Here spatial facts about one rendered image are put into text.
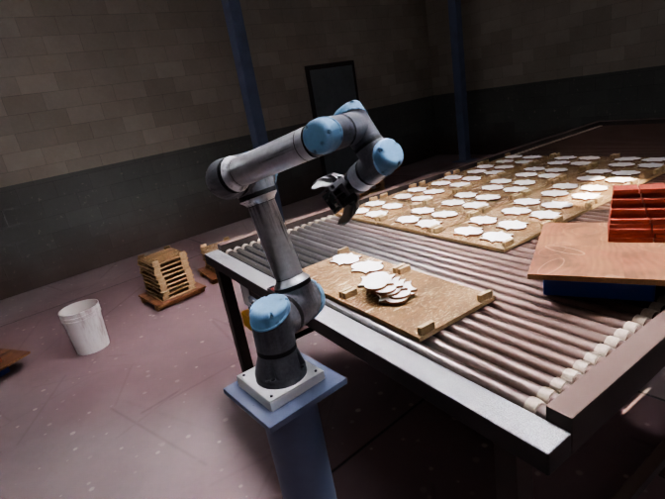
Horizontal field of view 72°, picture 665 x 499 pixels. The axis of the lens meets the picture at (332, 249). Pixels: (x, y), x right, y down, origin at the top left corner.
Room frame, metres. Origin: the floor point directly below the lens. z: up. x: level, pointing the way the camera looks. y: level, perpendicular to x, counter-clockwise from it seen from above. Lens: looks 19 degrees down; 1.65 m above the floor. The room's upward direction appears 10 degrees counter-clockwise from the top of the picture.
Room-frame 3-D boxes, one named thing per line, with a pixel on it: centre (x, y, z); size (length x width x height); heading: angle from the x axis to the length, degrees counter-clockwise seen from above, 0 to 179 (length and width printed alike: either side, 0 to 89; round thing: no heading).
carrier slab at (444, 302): (1.44, -0.25, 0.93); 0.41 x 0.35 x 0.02; 31
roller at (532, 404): (1.65, 0.09, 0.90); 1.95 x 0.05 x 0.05; 31
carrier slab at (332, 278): (1.79, -0.04, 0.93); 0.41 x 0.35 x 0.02; 31
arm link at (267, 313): (1.17, 0.20, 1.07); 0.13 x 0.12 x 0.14; 145
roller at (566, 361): (1.75, -0.08, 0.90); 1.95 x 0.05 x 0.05; 31
